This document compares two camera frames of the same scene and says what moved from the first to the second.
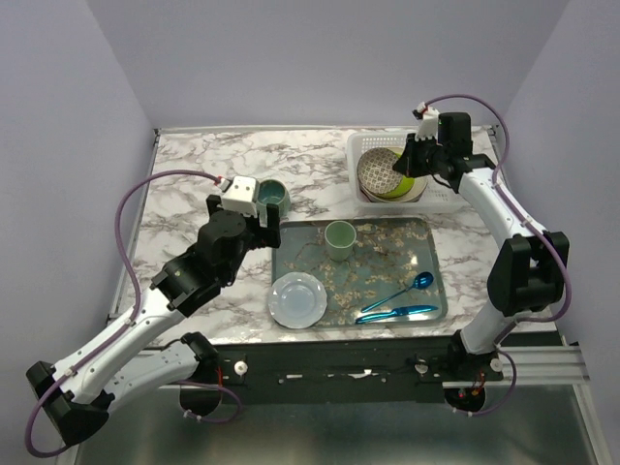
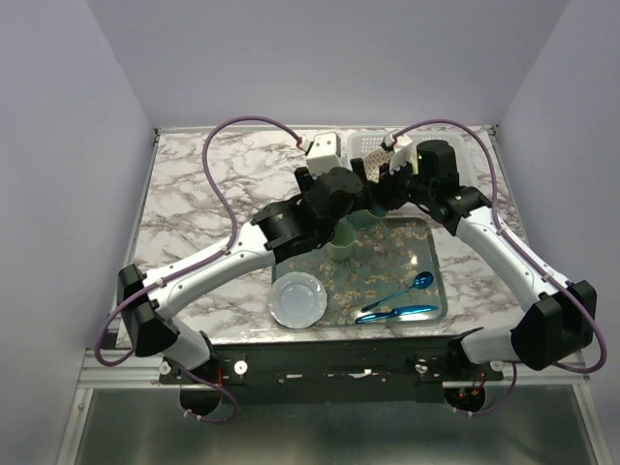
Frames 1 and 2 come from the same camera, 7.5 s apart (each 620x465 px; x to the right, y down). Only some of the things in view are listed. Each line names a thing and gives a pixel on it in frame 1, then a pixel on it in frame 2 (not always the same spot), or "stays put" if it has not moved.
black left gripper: [265, 235] -> [364, 200]
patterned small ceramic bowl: [376, 173] stays put
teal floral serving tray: [387, 257] stays put
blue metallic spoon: [421, 281] stays put
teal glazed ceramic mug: [272, 192] -> [365, 220]
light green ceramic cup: [339, 237] stays put
